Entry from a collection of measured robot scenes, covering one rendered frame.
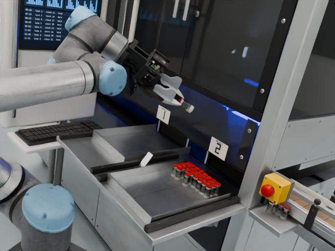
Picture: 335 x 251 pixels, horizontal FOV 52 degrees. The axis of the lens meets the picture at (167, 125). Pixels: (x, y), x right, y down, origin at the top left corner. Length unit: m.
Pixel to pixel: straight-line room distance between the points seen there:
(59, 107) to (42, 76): 1.12
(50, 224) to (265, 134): 0.70
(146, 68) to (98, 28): 0.15
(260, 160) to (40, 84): 0.75
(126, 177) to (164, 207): 0.20
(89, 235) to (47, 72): 1.75
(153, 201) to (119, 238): 0.89
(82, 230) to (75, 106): 0.89
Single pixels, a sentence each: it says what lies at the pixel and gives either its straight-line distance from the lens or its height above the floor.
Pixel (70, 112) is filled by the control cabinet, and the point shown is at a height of 0.85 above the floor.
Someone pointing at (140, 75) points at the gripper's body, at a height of 1.30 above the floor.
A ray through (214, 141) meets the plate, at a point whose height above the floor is 1.04.
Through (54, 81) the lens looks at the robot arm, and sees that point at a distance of 0.70.
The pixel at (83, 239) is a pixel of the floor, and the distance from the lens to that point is 2.32.
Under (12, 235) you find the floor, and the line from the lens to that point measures 2.35.
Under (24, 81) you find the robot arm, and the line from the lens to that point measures 0.68.
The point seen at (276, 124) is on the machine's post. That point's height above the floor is 1.20.
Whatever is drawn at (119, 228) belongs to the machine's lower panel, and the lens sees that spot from 1.99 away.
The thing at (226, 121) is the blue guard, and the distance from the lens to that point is 1.25.
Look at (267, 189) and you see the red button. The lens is 1.14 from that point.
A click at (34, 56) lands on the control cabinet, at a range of 1.67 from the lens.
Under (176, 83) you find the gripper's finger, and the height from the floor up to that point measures 1.28.
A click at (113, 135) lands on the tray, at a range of 1.56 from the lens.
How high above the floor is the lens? 1.51
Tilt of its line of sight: 21 degrees down
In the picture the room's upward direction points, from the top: 12 degrees clockwise
